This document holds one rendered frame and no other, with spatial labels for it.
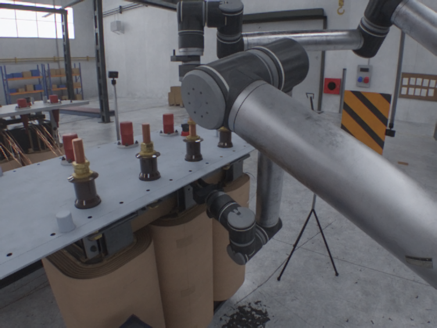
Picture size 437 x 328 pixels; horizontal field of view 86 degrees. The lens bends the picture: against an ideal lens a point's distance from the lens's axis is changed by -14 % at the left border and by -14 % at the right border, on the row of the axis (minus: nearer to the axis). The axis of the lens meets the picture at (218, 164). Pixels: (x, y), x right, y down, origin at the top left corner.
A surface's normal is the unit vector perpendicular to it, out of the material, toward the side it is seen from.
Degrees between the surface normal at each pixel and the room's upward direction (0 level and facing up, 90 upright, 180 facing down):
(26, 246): 0
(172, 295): 90
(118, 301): 90
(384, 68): 90
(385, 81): 90
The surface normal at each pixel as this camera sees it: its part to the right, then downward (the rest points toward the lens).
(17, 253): 0.00, -0.95
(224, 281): 0.25, 0.32
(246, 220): -0.04, -0.74
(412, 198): -0.18, -0.43
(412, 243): -0.66, 0.28
